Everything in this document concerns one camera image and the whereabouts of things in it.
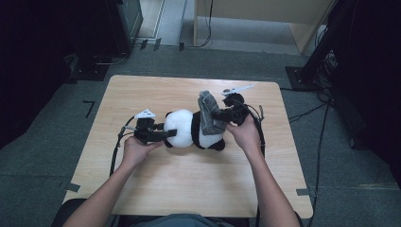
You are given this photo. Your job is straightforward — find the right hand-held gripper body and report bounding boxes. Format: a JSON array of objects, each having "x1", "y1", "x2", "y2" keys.
[{"x1": 221, "y1": 83, "x2": 254, "y2": 127}]

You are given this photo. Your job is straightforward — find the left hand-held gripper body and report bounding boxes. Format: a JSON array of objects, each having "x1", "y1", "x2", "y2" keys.
[{"x1": 134, "y1": 108, "x2": 165, "y2": 146}]

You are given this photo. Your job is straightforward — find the grey fluffy cloth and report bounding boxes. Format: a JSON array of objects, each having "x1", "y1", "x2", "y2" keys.
[{"x1": 198, "y1": 90, "x2": 229, "y2": 136}]

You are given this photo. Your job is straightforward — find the panda plush toy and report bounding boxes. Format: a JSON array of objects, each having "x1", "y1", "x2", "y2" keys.
[{"x1": 163, "y1": 108, "x2": 226, "y2": 151}]

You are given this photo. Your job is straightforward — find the person's left hand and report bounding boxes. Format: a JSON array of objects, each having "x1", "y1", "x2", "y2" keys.
[{"x1": 122, "y1": 135, "x2": 164, "y2": 168}]

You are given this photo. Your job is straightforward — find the person's right hand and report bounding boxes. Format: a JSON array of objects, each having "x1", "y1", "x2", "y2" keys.
[{"x1": 226, "y1": 114, "x2": 263, "y2": 155}]

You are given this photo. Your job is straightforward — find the person's clothing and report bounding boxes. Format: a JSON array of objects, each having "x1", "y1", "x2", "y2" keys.
[{"x1": 131, "y1": 213, "x2": 235, "y2": 227}]

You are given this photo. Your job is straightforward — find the black metal stand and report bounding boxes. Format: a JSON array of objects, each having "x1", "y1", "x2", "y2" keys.
[{"x1": 285, "y1": 0, "x2": 348, "y2": 93}]

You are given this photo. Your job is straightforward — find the light wooden desk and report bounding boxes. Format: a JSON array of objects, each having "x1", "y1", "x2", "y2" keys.
[{"x1": 192, "y1": 0, "x2": 337, "y2": 55}]

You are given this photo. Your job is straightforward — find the black monitor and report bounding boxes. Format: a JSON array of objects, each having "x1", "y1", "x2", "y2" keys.
[{"x1": 105, "y1": 0, "x2": 145, "y2": 56}]

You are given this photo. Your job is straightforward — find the dark curtain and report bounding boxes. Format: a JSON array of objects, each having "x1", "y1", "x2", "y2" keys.
[
  {"x1": 0, "y1": 0, "x2": 110, "y2": 149},
  {"x1": 330, "y1": 0, "x2": 401, "y2": 187}
]

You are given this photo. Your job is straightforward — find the right hand-held gripper cable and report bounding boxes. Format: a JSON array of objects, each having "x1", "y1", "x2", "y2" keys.
[{"x1": 242, "y1": 102, "x2": 267, "y2": 227}]

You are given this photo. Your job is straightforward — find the hand-held gripper cable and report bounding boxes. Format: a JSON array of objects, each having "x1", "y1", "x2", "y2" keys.
[
  {"x1": 242, "y1": 102, "x2": 267, "y2": 227},
  {"x1": 109, "y1": 115, "x2": 136, "y2": 178}
]

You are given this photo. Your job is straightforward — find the left hand-held gripper cable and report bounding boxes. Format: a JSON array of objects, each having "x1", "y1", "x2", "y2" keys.
[{"x1": 109, "y1": 115, "x2": 136, "y2": 178}]

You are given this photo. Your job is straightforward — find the short black floor cable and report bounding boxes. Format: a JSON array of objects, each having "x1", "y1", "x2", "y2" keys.
[{"x1": 288, "y1": 102, "x2": 329, "y2": 124}]

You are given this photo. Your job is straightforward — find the looped black floor cable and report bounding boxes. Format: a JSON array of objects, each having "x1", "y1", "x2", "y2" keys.
[{"x1": 93, "y1": 51, "x2": 129, "y2": 66}]

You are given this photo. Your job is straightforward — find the black stand base plate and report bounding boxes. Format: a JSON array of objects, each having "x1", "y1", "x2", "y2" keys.
[{"x1": 67, "y1": 53, "x2": 110, "y2": 82}]

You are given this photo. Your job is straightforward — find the hanging black cable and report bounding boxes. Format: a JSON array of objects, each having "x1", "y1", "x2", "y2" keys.
[{"x1": 188, "y1": 0, "x2": 214, "y2": 49}]

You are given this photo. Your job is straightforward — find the long black floor cable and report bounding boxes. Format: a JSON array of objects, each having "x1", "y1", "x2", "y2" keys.
[{"x1": 306, "y1": 102, "x2": 331, "y2": 227}]

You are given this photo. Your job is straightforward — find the tangled cable bundle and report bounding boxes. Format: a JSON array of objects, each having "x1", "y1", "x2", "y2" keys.
[{"x1": 315, "y1": 50, "x2": 339, "y2": 94}]

